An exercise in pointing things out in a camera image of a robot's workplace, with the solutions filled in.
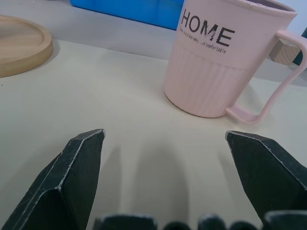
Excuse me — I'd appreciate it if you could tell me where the blue plastic box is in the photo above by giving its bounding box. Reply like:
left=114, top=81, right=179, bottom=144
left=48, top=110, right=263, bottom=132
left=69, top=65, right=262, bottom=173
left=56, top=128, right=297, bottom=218
left=70, top=0, right=186, bottom=31

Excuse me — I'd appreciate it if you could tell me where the small wooden block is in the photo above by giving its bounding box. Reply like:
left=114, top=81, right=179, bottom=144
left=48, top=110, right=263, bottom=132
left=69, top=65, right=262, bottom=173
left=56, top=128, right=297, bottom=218
left=268, top=41, right=300, bottom=65

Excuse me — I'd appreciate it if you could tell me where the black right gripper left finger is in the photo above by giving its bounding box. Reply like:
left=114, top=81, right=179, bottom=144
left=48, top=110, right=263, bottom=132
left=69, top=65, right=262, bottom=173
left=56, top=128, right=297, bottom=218
left=0, top=128, right=106, bottom=230

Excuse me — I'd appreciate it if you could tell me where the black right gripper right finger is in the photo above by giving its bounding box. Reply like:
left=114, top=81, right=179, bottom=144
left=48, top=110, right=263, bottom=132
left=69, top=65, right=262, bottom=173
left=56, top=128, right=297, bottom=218
left=224, top=130, right=307, bottom=230

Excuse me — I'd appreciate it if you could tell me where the pink HOME mug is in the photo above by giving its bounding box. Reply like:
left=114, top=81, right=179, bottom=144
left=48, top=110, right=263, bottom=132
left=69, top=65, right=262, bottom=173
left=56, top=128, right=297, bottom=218
left=164, top=0, right=307, bottom=124

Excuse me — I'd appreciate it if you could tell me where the round wooden tray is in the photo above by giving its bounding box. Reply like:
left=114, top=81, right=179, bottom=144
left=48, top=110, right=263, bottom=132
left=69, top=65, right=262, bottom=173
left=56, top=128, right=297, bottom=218
left=0, top=15, right=54, bottom=78

